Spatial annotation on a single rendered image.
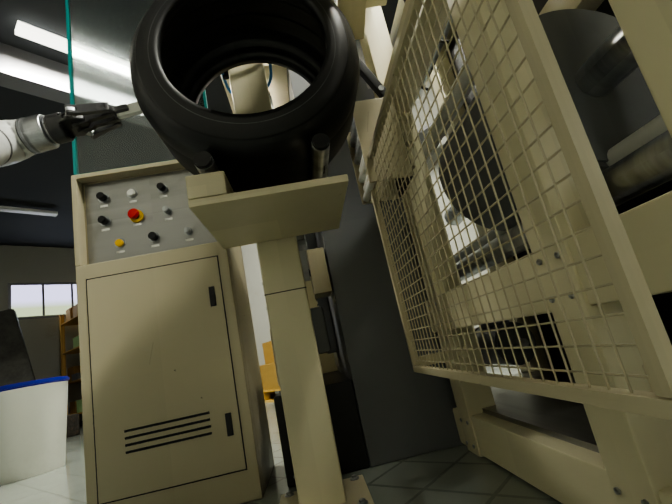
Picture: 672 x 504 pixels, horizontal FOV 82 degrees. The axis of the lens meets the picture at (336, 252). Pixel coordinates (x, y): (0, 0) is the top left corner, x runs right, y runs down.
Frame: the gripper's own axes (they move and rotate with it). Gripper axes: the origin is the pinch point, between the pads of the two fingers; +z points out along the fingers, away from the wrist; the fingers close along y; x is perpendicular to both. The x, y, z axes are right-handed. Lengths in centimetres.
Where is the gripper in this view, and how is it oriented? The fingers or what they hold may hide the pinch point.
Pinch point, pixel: (130, 109)
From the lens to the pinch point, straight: 123.7
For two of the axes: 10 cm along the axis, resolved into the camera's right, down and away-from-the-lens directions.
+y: -0.6, 2.5, 9.7
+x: 3.4, 9.1, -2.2
